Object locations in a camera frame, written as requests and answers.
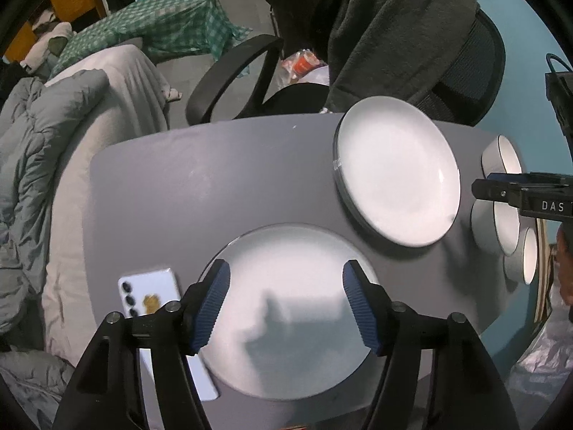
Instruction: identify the green checkered cloth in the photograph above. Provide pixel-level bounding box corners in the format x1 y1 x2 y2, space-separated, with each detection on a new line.
49 0 251 79

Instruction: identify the white smartphone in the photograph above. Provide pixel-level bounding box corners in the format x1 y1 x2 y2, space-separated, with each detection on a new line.
117 268 221 401

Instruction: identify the clear plastic bag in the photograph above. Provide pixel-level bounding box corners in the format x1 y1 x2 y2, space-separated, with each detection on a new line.
506 296 573 417

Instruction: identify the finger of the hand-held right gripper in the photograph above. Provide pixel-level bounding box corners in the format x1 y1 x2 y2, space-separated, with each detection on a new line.
487 171 573 186
472 179 524 210

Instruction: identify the orange snack packet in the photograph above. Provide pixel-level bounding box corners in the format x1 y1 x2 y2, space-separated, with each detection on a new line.
282 49 323 80

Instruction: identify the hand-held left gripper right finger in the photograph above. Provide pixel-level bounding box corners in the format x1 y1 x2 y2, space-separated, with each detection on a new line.
342 259 520 430

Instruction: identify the grey duvet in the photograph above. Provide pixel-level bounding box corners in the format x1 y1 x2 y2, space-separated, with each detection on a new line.
0 69 110 430

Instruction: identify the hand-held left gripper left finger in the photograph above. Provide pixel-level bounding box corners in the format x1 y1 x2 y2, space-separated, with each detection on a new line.
54 259 231 430

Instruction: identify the black office chair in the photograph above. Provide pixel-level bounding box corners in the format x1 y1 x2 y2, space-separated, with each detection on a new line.
186 9 506 128

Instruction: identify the white plate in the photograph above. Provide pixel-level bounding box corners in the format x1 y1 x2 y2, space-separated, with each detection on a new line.
332 95 462 248
197 223 381 401

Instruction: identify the white bowl with black rim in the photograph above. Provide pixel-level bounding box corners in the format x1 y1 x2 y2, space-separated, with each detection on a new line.
470 199 522 256
481 135 524 180
504 226 539 285

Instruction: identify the beige bed sheet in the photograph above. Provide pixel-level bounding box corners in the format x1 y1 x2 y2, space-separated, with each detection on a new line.
42 45 171 354

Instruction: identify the pale clothes pile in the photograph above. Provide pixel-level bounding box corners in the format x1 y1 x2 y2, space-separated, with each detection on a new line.
22 21 73 70

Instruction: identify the person's right hand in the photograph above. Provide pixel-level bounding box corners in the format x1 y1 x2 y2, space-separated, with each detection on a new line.
554 230 573 323

